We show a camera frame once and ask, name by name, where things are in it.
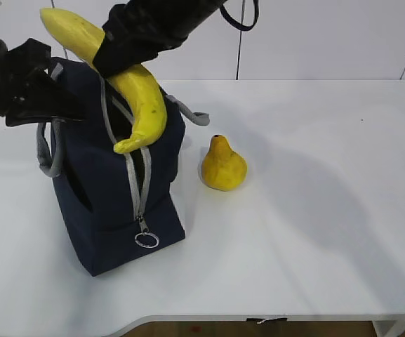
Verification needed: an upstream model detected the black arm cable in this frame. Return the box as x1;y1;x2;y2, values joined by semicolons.
218;0;260;32

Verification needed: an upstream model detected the navy blue lunch bag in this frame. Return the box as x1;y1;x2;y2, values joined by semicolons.
36;58;210;276

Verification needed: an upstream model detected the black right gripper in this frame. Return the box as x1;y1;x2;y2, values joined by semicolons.
93;3;188;78

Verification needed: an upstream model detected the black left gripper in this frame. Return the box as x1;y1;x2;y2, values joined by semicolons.
0;38;85;127

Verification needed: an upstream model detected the yellow banana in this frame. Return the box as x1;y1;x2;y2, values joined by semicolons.
40;8;167;154

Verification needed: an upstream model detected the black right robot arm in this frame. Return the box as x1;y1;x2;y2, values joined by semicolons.
93;0;225;78

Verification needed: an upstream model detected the white table leg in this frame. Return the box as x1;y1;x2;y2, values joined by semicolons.
372;320;405;337

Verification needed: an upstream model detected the yellow pear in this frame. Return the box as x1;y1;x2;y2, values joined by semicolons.
201;134;248;192

